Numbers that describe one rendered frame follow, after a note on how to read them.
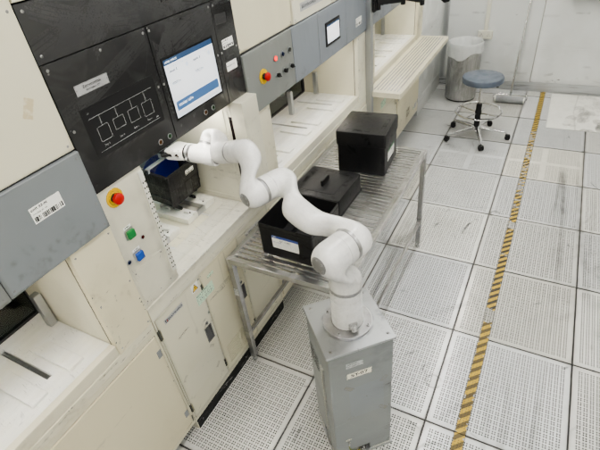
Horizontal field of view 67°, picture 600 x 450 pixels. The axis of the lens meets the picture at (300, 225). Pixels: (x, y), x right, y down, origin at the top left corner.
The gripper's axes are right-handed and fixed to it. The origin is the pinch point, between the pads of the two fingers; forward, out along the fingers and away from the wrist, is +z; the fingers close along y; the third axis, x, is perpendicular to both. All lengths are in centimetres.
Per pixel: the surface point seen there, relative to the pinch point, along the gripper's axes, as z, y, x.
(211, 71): -33.7, 5.6, 35.3
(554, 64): -156, 424, -91
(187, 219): -13.2, -10.0, -30.9
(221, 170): -18.9, 15.1, -17.0
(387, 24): -5, 310, -23
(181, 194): -7.0, -3.6, -21.9
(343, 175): -66, 56, -35
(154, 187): 1.5, -10.6, -15.8
